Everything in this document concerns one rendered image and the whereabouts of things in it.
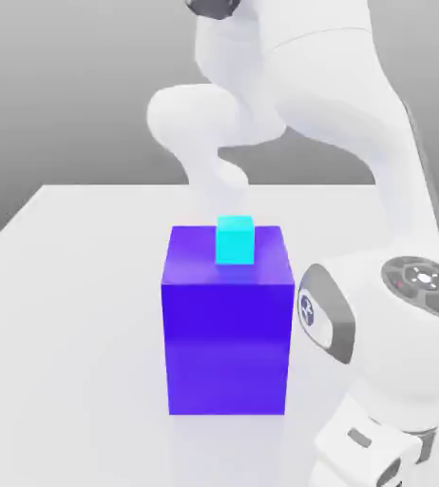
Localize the small cyan cube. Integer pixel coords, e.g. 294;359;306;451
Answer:
215;215;256;266

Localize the large blue box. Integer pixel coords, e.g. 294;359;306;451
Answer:
161;224;296;417

